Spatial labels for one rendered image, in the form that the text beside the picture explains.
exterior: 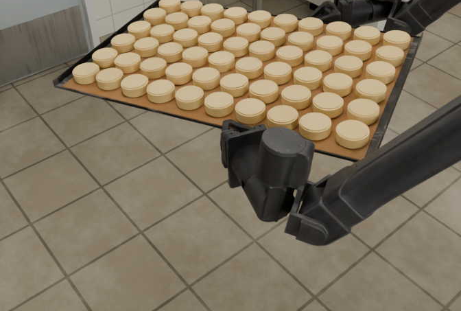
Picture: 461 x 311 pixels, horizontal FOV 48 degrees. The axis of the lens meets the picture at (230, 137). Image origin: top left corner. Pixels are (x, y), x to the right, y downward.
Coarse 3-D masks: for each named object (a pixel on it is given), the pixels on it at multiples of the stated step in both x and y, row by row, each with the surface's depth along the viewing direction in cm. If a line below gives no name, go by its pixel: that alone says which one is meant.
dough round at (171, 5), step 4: (164, 0) 118; (168, 0) 118; (172, 0) 118; (176, 0) 118; (160, 4) 117; (164, 4) 117; (168, 4) 116; (172, 4) 116; (176, 4) 117; (180, 4) 119; (164, 8) 117; (168, 8) 116; (172, 8) 117; (176, 8) 117; (168, 12) 117; (172, 12) 117
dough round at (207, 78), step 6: (198, 72) 93; (204, 72) 93; (210, 72) 93; (216, 72) 93; (198, 78) 92; (204, 78) 91; (210, 78) 91; (216, 78) 92; (198, 84) 91; (204, 84) 91; (210, 84) 91; (216, 84) 92; (204, 90) 92
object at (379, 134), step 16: (160, 0) 122; (384, 32) 104; (96, 48) 105; (416, 48) 96; (80, 64) 102; (64, 80) 98; (400, 80) 90; (96, 96) 93; (160, 112) 88; (384, 112) 84; (384, 128) 78; (352, 160) 75
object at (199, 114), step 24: (240, 24) 111; (312, 48) 101; (408, 48) 98; (120, 96) 92; (144, 96) 92; (240, 96) 90; (312, 96) 88; (216, 120) 85; (264, 120) 84; (336, 120) 83; (336, 144) 78
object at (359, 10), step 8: (336, 0) 111; (352, 0) 106; (360, 0) 110; (352, 8) 107; (360, 8) 109; (368, 8) 110; (352, 16) 109; (360, 16) 110; (368, 16) 110; (352, 24) 110; (360, 24) 112
